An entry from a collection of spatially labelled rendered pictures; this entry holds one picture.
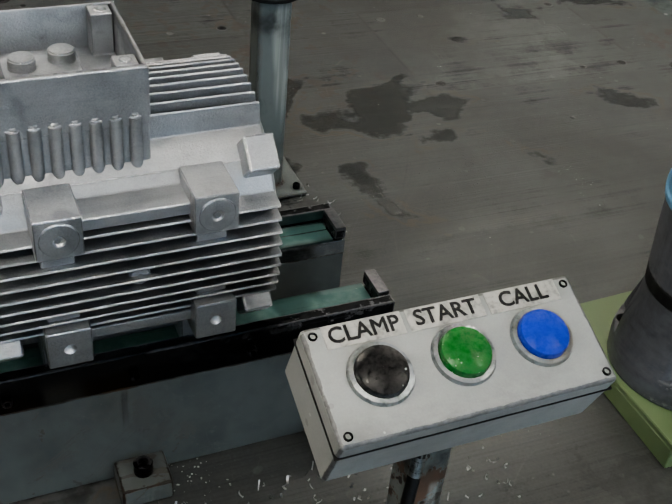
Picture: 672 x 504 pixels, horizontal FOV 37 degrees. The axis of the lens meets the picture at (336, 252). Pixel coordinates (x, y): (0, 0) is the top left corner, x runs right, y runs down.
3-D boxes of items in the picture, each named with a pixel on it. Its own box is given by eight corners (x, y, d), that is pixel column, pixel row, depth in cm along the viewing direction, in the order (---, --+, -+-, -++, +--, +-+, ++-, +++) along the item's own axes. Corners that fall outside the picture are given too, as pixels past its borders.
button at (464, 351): (443, 392, 54) (454, 378, 53) (423, 344, 55) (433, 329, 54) (491, 381, 55) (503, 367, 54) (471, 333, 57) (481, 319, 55)
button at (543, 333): (522, 373, 56) (534, 359, 54) (501, 327, 57) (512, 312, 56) (567, 362, 57) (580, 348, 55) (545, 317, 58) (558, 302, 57)
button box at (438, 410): (320, 485, 54) (341, 450, 50) (281, 369, 57) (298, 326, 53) (584, 414, 60) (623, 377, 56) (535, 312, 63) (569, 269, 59)
